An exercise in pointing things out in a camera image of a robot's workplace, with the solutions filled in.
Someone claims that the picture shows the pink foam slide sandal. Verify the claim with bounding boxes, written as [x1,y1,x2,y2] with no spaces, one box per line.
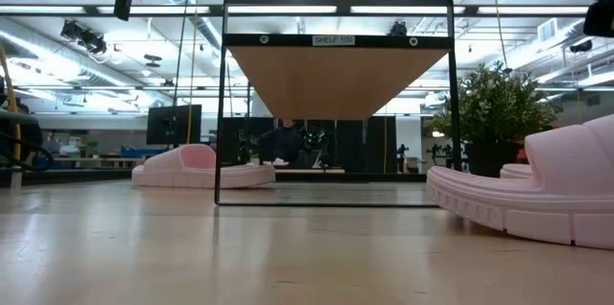
[499,163,533,180]
[425,113,614,251]
[131,143,277,190]

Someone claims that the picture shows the black frame wooden shelf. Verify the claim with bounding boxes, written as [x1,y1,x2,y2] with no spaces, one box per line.
[214,0,462,208]

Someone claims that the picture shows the black ceiling light cluster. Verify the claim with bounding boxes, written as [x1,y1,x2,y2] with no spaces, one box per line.
[59,19,108,56]

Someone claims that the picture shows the green plant black pot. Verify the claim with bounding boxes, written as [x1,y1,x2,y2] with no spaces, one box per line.
[424,60,563,179]

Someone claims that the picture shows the black background computer monitor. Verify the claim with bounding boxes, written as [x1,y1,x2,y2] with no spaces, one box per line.
[146,104,203,147]

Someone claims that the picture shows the person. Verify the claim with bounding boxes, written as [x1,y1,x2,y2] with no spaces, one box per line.
[258,118,302,166]

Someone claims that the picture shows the yellow rod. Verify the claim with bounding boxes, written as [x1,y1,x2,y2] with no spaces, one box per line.
[0,44,23,162]

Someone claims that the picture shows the black room divider panels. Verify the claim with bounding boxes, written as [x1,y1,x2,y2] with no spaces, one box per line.
[218,115,398,175]

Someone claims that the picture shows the black hanging cable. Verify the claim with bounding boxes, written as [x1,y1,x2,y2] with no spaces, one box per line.
[173,0,194,148]

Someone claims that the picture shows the black metal table frame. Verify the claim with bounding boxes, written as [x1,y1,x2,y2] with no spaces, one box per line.
[21,168,464,185]

